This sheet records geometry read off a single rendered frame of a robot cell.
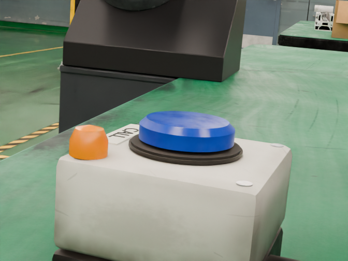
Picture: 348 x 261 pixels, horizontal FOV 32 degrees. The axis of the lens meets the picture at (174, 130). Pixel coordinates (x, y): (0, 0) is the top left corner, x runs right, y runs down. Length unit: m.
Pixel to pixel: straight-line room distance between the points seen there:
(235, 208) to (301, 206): 0.18
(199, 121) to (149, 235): 0.05
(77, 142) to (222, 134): 0.06
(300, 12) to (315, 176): 10.97
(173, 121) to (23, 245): 0.11
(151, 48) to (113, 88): 0.09
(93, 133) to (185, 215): 0.05
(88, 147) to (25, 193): 0.15
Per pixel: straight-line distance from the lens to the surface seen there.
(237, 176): 0.22
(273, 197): 0.24
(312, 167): 0.49
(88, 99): 0.99
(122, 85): 0.96
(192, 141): 0.23
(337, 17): 2.57
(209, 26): 0.95
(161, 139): 0.24
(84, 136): 0.23
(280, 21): 11.44
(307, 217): 0.37
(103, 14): 1.01
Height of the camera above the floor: 0.90
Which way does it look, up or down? 13 degrees down
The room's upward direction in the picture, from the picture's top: 4 degrees clockwise
